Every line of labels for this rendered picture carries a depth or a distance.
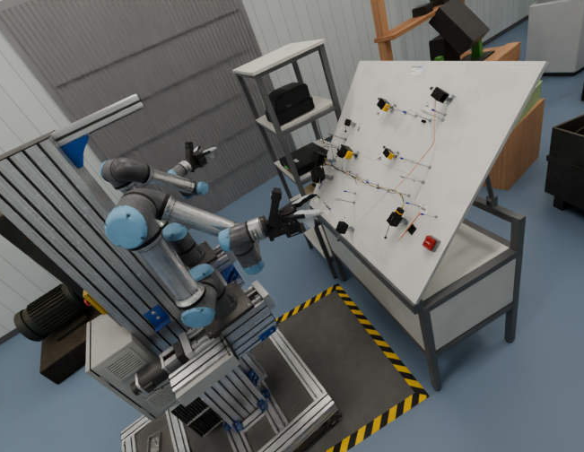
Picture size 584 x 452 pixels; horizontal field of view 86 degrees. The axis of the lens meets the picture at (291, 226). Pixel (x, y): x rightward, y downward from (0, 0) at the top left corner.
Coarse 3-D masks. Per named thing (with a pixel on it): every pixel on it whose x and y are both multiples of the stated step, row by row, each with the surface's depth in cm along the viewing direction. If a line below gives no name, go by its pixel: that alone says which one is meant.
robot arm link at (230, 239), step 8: (240, 224) 102; (224, 232) 102; (232, 232) 101; (240, 232) 100; (248, 232) 100; (224, 240) 101; (232, 240) 101; (240, 240) 101; (248, 240) 101; (224, 248) 102; (232, 248) 102; (240, 248) 102; (248, 248) 104
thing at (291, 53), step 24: (288, 48) 219; (312, 48) 195; (240, 72) 214; (264, 72) 191; (264, 96) 196; (312, 96) 250; (336, 96) 213; (264, 120) 243; (312, 120) 215; (288, 192) 295; (312, 240) 306
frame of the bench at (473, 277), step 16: (496, 240) 161; (336, 256) 256; (496, 256) 154; (512, 256) 152; (352, 272) 234; (480, 272) 150; (448, 288) 149; (464, 288) 149; (432, 304) 146; (512, 304) 174; (512, 320) 182; (432, 336) 158; (464, 336) 170; (512, 336) 192; (432, 352) 166; (432, 368) 173; (432, 384) 187
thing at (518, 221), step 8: (480, 200) 160; (496, 200) 151; (480, 208) 160; (488, 208) 155; (496, 208) 151; (504, 208) 150; (504, 216) 148; (512, 216) 144; (520, 216) 142; (512, 224) 146; (520, 224) 143; (512, 232) 148; (520, 232) 146; (512, 240) 151; (520, 240) 149; (512, 248) 153; (520, 248) 152
